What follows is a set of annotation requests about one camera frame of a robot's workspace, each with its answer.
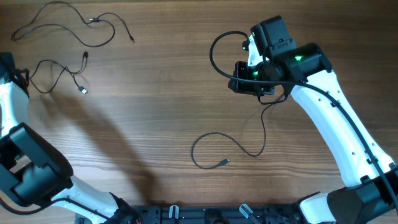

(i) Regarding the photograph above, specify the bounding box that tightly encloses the thin black USB cable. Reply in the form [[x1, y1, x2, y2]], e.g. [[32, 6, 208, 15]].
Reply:
[[190, 93, 287, 170], [18, 51, 90, 95]]

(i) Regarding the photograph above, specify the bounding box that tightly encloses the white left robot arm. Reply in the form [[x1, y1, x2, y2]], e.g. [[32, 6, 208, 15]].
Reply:
[[1, 52, 141, 223]]

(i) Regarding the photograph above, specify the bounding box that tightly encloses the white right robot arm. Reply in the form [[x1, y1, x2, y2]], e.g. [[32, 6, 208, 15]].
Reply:
[[229, 16, 397, 223]]

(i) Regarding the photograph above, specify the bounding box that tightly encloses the thick black right camera cable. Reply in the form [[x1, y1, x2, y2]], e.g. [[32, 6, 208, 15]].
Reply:
[[209, 30, 398, 212]]

